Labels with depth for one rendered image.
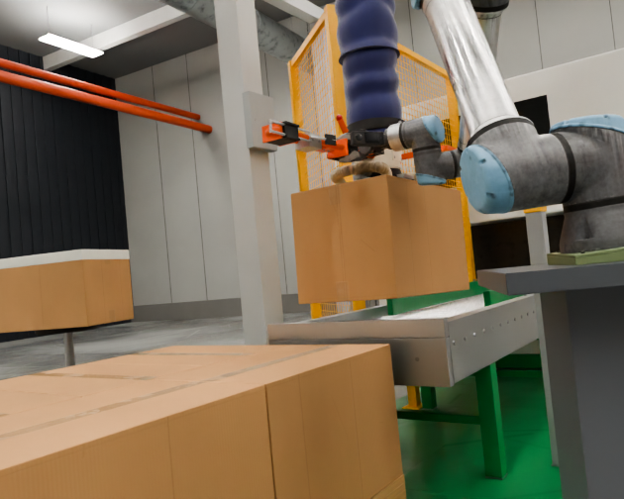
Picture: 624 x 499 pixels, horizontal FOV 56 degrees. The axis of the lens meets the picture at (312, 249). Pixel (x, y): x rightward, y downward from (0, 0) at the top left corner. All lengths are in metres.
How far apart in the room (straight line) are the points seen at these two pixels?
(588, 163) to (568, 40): 9.89
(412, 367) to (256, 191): 1.58
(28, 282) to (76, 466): 2.50
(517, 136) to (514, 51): 10.00
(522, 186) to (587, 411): 0.45
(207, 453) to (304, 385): 0.34
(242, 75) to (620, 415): 2.56
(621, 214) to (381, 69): 1.26
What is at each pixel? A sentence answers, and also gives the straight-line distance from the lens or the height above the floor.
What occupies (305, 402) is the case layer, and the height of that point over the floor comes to 0.47.
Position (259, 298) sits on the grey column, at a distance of 3.13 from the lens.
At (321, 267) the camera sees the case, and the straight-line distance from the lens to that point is 2.05.
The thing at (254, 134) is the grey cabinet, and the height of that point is 1.54.
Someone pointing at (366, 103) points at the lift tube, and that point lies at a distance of 2.27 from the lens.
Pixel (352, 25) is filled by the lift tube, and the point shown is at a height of 1.70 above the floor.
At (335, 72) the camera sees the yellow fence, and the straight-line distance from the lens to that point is 3.03.
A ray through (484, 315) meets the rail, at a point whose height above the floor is 0.58.
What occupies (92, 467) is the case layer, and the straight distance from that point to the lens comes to 1.09.
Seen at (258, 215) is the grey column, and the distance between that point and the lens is 3.15.
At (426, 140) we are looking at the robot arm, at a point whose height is 1.16.
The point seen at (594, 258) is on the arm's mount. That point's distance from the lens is 1.25.
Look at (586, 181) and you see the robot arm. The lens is 1.31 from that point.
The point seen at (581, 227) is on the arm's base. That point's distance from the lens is 1.32.
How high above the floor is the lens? 0.78
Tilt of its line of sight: 2 degrees up
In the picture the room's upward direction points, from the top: 5 degrees counter-clockwise
